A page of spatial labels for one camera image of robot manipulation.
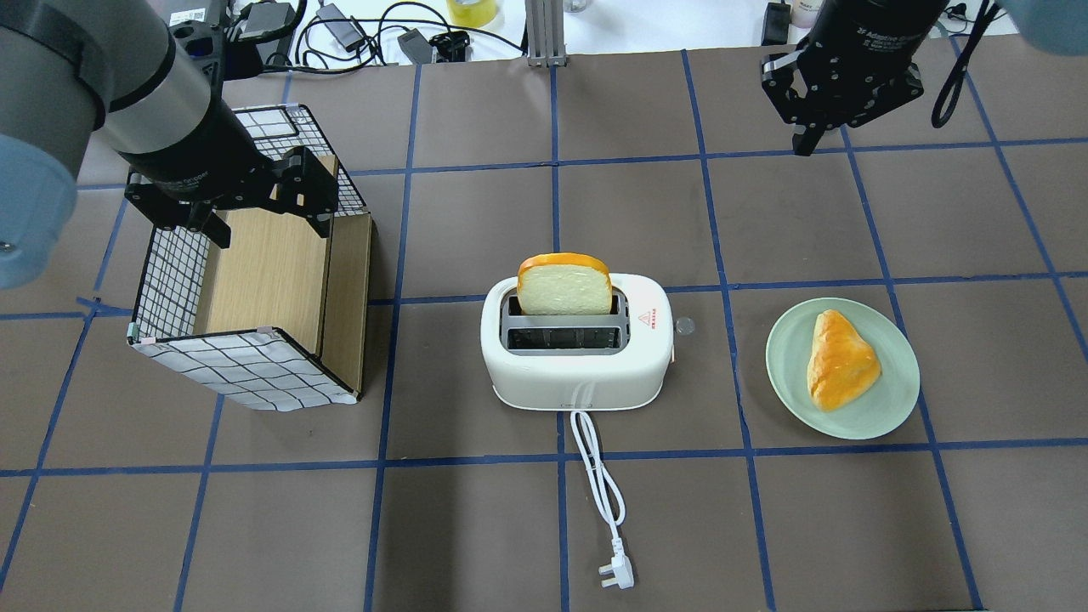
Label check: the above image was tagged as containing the black power adapter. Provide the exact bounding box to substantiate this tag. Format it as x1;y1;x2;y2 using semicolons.
759;1;791;46

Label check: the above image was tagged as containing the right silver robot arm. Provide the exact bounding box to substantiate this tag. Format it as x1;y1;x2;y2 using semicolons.
759;1;1087;156

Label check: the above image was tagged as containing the white toaster power cord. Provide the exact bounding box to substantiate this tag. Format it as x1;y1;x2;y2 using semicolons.
569;409;636;590

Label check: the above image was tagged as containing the yellow tape roll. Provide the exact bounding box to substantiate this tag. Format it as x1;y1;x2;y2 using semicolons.
446;0;500;30

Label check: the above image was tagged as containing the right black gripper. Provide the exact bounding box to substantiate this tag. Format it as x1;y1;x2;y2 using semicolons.
761;1;948;156

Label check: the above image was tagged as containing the light green plate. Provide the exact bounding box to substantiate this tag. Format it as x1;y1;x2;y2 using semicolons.
765;297;922;440

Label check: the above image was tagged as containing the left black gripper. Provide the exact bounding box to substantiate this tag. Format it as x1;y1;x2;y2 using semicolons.
124;119;339;248

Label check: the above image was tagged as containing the aluminium frame post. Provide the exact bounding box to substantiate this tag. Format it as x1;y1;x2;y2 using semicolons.
524;0;568;68

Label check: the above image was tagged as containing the white two-slot toaster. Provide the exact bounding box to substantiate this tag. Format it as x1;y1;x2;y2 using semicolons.
479;274;676;411

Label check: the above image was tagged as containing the golden triangular pastry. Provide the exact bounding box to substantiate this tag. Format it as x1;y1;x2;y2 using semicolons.
806;309;882;413

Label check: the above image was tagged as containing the wire basket with wooden shelf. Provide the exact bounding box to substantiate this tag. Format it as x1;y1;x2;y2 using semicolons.
126;105;373;411

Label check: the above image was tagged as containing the toast bread slice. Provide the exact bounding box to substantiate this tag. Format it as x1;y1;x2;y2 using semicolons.
517;252;613;316

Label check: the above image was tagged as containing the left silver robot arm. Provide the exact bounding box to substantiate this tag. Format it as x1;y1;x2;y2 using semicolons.
1;1;338;289

